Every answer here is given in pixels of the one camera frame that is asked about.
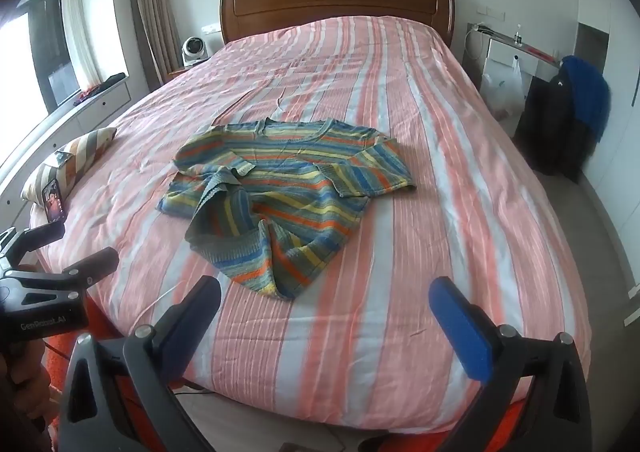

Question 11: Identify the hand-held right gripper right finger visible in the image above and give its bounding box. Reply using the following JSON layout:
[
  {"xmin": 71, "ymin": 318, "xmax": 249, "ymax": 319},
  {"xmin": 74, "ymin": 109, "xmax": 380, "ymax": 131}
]
[{"xmin": 359, "ymin": 276, "xmax": 601, "ymax": 452}]

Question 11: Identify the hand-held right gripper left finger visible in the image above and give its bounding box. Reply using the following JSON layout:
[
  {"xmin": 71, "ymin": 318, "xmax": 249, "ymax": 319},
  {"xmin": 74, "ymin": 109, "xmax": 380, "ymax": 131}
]
[{"xmin": 64, "ymin": 274, "xmax": 222, "ymax": 452}]

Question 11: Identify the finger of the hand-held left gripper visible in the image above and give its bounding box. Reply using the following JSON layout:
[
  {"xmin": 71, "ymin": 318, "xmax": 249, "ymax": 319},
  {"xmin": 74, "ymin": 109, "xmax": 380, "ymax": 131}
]
[
  {"xmin": 55, "ymin": 247, "xmax": 120, "ymax": 290},
  {"xmin": 14, "ymin": 219, "xmax": 67, "ymax": 258}
]

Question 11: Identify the multicolour striped knit sweater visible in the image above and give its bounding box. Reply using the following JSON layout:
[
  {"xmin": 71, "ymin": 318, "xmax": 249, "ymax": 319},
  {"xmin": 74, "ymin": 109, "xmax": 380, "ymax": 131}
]
[{"xmin": 157, "ymin": 118, "xmax": 418, "ymax": 301}]

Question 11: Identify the dark clothes pile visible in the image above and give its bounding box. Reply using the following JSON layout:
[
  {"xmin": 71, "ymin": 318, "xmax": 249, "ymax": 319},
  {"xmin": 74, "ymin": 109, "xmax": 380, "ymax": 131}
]
[{"xmin": 75, "ymin": 73, "xmax": 126, "ymax": 105}]

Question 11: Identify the person's left hand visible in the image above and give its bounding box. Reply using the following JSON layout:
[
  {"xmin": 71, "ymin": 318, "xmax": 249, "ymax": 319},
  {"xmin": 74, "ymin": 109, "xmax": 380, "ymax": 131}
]
[{"xmin": 0, "ymin": 334, "xmax": 55, "ymax": 452}]

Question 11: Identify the smartphone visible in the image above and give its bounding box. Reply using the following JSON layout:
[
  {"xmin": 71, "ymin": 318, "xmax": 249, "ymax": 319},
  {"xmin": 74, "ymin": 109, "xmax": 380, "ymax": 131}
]
[{"xmin": 42, "ymin": 178, "xmax": 68, "ymax": 223}]

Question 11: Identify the bed with striped pink cover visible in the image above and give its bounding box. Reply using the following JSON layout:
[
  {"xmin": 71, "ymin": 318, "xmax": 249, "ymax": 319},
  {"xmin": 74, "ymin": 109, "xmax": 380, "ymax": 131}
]
[{"xmin": 30, "ymin": 16, "xmax": 593, "ymax": 433}]

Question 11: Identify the striped pillow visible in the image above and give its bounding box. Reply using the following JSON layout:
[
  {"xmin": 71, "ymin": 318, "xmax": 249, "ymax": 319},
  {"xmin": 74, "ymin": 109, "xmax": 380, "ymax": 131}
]
[{"xmin": 21, "ymin": 127, "xmax": 118, "ymax": 207}]

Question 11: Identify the white window seat cabinet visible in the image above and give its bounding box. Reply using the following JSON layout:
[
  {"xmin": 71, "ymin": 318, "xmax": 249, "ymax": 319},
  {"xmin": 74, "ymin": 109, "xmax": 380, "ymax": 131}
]
[{"xmin": 0, "ymin": 77, "xmax": 133, "ymax": 233}]

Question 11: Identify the window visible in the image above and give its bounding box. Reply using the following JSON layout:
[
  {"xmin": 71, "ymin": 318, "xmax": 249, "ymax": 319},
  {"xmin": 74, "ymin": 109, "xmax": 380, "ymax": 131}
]
[{"xmin": 0, "ymin": 0, "xmax": 83, "ymax": 145}]

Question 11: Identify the white sheer curtain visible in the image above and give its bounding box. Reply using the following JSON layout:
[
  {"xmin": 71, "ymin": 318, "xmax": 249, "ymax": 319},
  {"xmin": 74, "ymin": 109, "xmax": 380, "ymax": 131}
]
[{"xmin": 61, "ymin": 0, "xmax": 101, "ymax": 94}]

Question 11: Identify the black jacket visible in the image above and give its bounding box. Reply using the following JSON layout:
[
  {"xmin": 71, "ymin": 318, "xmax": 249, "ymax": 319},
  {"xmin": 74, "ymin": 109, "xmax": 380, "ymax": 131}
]
[{"xmin": 515, "ymin": 59, "xmax": 596, "ymax": 183}]

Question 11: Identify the small white fan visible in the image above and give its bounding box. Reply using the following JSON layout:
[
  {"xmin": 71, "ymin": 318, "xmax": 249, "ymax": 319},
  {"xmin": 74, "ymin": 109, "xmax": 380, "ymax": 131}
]
[{"xmin": 181, "ymin": 35, "xmax": 210, "ymax": 67}]

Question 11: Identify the white plastic bag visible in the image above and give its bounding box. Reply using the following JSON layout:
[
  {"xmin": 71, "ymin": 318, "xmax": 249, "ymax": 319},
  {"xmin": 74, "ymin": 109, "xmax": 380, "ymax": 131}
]
[{"xmin": 481, "ymin": 57, "xmax": 524, "ymax": 119}]

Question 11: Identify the brown curtain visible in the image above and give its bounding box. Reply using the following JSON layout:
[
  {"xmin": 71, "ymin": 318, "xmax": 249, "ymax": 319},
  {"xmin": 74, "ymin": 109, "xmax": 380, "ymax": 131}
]
[{"xmin": 129, "ymin": 0, "xmax": 182, "ymax": 89}]

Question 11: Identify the blue fleece garment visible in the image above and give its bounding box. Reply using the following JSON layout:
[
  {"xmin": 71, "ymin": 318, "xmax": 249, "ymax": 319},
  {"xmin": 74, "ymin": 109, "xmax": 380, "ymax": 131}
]
[{"xmin": 560, "ymin": 55, "xmax": 612, "ymax": 144}]

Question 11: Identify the white desk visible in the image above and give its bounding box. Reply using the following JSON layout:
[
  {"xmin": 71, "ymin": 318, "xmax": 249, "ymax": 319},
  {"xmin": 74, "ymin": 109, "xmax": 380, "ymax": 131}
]
[{"xmin": 462, "ymin": 22, "xmax": 566, "ymax": 100}]

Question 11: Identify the wooden bed headboard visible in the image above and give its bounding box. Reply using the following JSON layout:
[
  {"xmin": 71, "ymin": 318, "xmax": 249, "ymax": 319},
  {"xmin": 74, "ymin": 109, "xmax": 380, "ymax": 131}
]
[{"xmin": 220, "ymin": 0, "xmax": 457, "ymax": 49}]

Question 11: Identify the white charging cable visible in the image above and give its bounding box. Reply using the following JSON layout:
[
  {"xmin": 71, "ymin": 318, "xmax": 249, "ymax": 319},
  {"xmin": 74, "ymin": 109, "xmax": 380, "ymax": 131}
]
[{"xmin": 134, "ymin": 284, "xmax": 177, "ymax": 329}]

